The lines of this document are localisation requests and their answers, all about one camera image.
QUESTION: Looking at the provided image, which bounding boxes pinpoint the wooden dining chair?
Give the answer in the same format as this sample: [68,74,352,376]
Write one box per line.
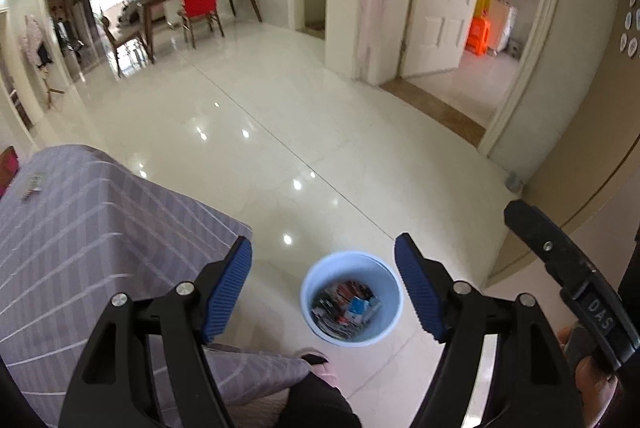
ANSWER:
[100,15,151,77]

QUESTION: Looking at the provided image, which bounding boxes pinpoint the red snack wrapper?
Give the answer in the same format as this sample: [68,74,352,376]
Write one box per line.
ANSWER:
[334,281,374,320]

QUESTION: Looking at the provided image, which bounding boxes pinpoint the person's dark trouser leg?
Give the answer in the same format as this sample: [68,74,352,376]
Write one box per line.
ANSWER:
[226,349,364,428]

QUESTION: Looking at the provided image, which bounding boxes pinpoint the grey checked tablecloth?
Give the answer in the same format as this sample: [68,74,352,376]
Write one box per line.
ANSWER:
[0,143,312,426]

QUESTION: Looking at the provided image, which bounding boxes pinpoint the orange plastic stool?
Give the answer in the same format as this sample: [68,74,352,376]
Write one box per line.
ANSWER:
[465,18,490,56]

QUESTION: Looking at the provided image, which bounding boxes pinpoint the person's right hand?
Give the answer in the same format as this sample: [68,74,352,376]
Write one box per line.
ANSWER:
[575,356,618,428]

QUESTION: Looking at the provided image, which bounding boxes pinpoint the chair with red cover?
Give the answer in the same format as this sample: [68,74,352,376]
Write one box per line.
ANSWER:
[179,0,224,49]

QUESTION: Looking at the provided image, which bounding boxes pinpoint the green patterned wrapper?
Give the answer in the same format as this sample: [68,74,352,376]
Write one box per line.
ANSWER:
[22,172,46,200]

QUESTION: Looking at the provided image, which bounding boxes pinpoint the light blue trash bin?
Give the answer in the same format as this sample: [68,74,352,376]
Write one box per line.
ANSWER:
[299,250,404,348]

